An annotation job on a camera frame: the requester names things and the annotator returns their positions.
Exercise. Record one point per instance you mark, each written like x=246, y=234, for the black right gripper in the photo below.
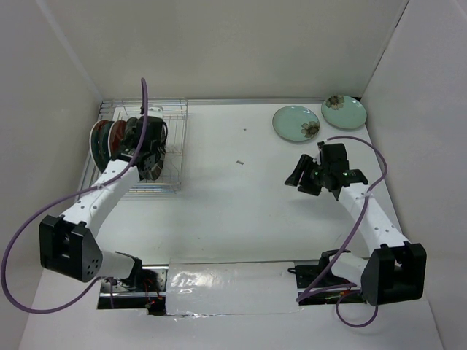
x=310, y=181

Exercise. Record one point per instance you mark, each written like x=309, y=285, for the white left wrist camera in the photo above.
x=155, y=111

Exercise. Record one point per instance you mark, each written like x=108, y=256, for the white taped cover panel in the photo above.
x=224, y=289

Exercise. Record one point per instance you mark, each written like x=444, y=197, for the brown rimmed cream plate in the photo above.
x=129, y=134
x=152, y=166

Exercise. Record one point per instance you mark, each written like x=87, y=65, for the chrome wire dish rack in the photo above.
x=175, y=115

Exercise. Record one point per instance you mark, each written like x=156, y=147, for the light green flower plate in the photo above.
x=344, y=112
x=295, y=123

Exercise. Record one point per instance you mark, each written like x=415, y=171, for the dark blue plate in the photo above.
x=104, y=143
x=94, y=152

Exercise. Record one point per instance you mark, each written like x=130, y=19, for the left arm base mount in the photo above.
x=149, y=294

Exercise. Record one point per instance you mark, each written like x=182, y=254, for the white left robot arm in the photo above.
x=67, y=243

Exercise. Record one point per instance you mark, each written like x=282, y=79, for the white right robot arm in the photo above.
x=375, y=257

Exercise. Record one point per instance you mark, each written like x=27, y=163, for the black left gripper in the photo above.
x=158, y=144

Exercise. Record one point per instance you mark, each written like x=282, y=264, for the red teal flower plate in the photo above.
x=115, y=136
x=94, y=132

